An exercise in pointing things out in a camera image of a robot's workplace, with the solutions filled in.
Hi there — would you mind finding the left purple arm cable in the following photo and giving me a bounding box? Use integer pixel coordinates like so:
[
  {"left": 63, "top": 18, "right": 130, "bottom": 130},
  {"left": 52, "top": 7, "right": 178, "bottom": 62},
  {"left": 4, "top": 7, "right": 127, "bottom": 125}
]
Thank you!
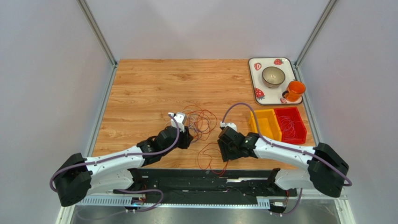
[{"left": 50, "top": 113, "right": 181, "bottom": 213}]

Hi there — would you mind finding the beige ceramic bowl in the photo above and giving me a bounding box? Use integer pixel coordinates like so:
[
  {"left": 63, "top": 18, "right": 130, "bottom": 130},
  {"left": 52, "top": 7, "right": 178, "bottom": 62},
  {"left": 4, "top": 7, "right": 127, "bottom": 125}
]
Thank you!
[{"left": 262, "top": 66, "right": 286, "bottom": 88}]

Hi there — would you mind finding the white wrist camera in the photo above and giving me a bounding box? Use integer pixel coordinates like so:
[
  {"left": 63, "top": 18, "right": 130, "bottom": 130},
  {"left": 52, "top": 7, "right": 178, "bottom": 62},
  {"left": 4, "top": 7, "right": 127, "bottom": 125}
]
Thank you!
[
  {"left": 220, "top": 121, "right": 237, "bottom": 132},
  {"left": 168, "top": 112, "right": 187, "bottom": 132}
]

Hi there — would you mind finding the orange mug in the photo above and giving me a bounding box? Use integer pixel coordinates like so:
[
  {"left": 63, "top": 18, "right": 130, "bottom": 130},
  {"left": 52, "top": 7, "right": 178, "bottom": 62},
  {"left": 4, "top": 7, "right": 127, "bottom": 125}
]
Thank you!
[{"left": 282, "top": 81, "right": 306, "bottom": 102}]

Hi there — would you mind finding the strawberry pattern tray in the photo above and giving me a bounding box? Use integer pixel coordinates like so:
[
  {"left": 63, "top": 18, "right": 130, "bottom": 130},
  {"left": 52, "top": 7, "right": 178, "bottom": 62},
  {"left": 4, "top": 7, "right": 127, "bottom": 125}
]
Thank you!
[{"left": 248, "top": 57, "right": 303, "bottom": 105}]

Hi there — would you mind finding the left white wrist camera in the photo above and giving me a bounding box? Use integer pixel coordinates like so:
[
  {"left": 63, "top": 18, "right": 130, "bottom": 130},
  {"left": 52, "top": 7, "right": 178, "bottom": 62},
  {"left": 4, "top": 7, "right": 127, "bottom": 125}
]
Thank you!
[{"left": 168, "top": 112, "right": 187, "bottom": 132}]

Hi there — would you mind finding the thin red wire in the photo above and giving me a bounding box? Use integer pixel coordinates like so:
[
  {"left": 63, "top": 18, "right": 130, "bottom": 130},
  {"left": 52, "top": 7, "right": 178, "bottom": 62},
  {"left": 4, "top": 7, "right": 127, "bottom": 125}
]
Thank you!
[{"left": 197, "top": 142, "right": 229, "bottom": 178}]

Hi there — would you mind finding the coloured wire bundle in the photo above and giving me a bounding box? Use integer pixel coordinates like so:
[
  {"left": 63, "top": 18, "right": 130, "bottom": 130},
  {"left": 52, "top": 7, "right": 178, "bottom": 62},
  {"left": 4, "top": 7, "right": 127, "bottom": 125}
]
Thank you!
[{"left": 180, "top": 105, "right": 218, "bottom": 143}]

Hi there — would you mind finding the thin white wire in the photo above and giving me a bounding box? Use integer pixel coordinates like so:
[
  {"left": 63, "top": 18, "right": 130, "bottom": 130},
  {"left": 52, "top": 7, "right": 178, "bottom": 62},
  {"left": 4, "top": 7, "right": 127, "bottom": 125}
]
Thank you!
[{"left": 277, "top": 115, "right": 304, "bottom": 142}]

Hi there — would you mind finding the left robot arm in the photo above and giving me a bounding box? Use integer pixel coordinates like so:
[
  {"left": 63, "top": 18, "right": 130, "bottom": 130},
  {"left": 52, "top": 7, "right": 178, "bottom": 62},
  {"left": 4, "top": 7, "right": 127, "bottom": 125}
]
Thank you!
[{"left": 50, "top": 126, "right": 194, "bottom": 207}]

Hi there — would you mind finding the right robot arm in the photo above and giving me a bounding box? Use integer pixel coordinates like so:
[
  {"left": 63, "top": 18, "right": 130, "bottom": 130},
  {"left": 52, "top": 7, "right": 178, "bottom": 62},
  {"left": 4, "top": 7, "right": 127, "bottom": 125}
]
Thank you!
[{"left": 218, "top": 126, "right": 352, "bottom": 198}]

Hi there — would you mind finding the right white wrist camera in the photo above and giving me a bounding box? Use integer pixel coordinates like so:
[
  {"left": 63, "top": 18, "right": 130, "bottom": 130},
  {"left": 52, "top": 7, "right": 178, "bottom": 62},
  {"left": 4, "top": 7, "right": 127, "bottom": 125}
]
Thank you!
[{"left": 220, "top": 121, "right": 237, "bottom": 132}]

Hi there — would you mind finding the yellow plastic bin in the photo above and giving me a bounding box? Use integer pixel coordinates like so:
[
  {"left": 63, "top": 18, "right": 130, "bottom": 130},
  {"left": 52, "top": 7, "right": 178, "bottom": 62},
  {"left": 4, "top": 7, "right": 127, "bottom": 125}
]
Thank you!
[{"left": 254, "top": 109, "right": 282, "bottom": 141}]

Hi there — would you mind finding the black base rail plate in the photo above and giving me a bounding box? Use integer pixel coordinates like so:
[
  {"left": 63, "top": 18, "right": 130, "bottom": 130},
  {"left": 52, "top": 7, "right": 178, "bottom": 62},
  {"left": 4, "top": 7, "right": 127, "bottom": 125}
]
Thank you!
[{"left": 127, "top": 168, "right": 298, "bottom": 205}]

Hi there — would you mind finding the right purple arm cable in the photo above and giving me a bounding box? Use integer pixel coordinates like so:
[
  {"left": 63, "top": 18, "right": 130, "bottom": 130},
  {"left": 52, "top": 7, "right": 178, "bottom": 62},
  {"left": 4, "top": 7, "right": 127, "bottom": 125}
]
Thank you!
[{"left": 221, "top": 102, "right": 353, "bottom": 217}]

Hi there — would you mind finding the red plastic bin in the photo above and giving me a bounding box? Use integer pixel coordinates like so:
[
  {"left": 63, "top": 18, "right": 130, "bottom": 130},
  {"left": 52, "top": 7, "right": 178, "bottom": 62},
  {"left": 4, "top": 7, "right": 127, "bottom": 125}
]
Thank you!
[{"left": 274, "top": 107, "right": 307, "bottom": 145}]

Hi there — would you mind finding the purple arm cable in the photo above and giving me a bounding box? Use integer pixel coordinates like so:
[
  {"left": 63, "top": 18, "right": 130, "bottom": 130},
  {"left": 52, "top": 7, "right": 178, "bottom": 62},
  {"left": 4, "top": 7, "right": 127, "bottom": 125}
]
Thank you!
[
  {"left": 50, "top": 113, "right": 181, "bottom": 213},
  {"left": 221, "top": 102, "right": 353, "bottom": 217}
]

